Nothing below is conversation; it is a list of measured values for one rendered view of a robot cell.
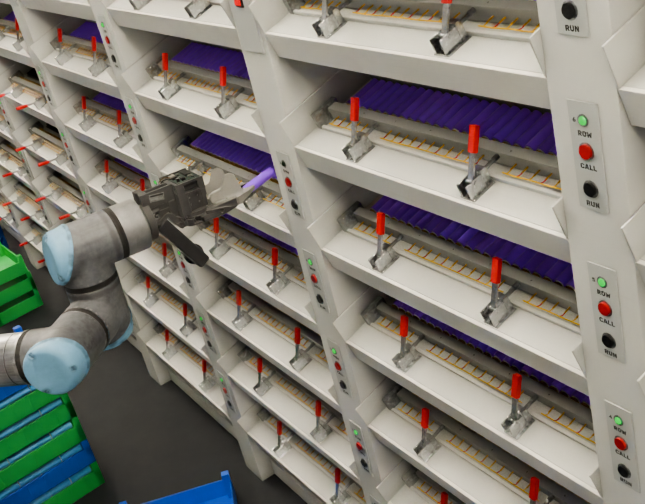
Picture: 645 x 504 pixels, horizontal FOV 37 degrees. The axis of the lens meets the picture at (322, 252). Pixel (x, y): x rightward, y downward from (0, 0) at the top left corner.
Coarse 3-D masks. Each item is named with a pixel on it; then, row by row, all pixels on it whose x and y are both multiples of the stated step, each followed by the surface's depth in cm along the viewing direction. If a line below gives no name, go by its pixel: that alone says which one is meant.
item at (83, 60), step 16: (48, 32) 268; (64, 32) 269; (80, 32) 264; (96, 32) 256; (32, 48) 267; (48, 48) 269; (64, 48) 263; (80, 48) 255; (96, 48) 244; (48, 64) 264; (64, 64) 255; (80, 64) 248; (96, 64) 234; (80, 80) 247; (96, 80) 233; (112, 80) 226
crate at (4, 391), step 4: (16, 328) 270; (20, 328) 270; (0, 388) 251; (4, 388) 252; (8, 388) 253; (12, 388) 253; (16, 388) 254; (20, 388) 255; (0, 392) 252; (4, 392) 252; (8, 392) 253; (12, 392) 254; (0, 396) 252; (4, 396) 252; (0, 400) 252
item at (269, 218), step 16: (192, 128) 222; (160, 144) 219; (176, 144) 220; (160, 160) 220; (176, 160) 221; (208, 176) 207; (240, 208) 189; (256, 208) 186; (272, 208) 183; (256, 224) 187; (272, 224) 179; (288, 224) 171; (288, 240) 177
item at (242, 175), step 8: (184, 152) 216; (192, 152) 214; (200, 152) 212; (200, 160) 209; (208, 160) 207; (216, 160) 205; (224, 168) 200; (232, 168) 198; (240, 168) 196; (240, 176) 194; (248, 176) 192; (264, 184) 186; (272, 184) 185; (272, 192) 184; (280, 192) 181
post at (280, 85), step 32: (256, 64) 155; (288, 64) 152; (256, 96) 160; (288, 96) 154; (320, 192) 162; (320, 256) 166; (352, 288) 171; (320, 320) 178; (352, 352) 175; (352, 384) 179; (352, 416) 185; (352, 448) 193; (384, 448) 185
